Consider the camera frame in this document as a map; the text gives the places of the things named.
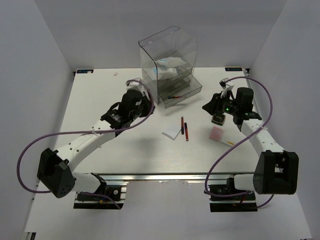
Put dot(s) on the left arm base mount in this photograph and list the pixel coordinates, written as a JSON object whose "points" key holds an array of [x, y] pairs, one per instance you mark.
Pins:
{"points": [[111, 198]]}

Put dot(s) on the black gold-edged compact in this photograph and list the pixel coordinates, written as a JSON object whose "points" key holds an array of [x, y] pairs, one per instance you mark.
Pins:
{"points": [[218, 119]]}

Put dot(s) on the white square pad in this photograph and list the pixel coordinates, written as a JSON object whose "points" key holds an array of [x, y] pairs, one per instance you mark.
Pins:
{"points": [[172, 131]]}

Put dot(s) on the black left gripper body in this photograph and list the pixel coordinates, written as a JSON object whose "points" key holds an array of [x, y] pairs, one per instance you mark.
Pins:
{"points": [[144, 109]]}

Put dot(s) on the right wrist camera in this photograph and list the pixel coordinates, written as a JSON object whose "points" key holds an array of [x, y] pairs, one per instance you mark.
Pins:
{"points": [[226, 86]]}

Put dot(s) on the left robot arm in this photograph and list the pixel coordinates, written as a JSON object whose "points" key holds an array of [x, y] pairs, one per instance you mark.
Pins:
{"points": [[56, 168]]}

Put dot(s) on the blue label sticker left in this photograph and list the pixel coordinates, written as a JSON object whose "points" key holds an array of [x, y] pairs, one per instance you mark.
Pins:
{"points": [[84, 71]]}

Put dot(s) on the dark lip gloss tube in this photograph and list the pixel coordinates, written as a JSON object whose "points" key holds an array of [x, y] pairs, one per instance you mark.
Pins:
{"points": [[186, 132]]}

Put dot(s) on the clear acrylic organizer with drawers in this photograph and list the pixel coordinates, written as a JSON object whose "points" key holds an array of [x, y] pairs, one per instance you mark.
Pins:
{"points": [[170, 42]]}

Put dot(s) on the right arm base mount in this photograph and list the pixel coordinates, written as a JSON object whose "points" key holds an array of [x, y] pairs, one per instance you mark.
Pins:
{"points": [[230, 204]]}

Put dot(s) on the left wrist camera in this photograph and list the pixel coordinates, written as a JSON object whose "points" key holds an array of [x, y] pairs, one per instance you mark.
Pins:
{"points": [[137, 85]]}

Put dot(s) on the red lip gloss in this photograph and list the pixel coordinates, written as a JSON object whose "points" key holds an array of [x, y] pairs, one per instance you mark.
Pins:
{"points": [[176, 96]]}

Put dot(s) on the blue label sticker right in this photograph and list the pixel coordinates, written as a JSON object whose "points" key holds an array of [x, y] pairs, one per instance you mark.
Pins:
{"points": [[233, 69]]}

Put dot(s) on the red lip gloss tube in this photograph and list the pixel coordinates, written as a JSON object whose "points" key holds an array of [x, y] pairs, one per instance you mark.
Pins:
{"points": [[182, 125]]}

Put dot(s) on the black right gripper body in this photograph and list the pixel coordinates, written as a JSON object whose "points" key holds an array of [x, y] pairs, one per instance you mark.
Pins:
{"points": [[225, 105]]}

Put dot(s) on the blue label sticker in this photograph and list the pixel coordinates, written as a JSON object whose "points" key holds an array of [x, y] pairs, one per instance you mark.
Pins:
{"points": [[84, 71], [233, 69]]}

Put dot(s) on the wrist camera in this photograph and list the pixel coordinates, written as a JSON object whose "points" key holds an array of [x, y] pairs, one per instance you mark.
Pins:
{"points": [[137, 85], [226, 86]]}

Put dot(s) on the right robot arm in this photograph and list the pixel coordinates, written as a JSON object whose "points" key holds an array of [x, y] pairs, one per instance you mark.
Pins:
{"points": [[276, 172]]}

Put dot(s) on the pink makeup packet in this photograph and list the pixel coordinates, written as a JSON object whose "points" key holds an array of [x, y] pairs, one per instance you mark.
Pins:
{"points": [[216, 133]]}

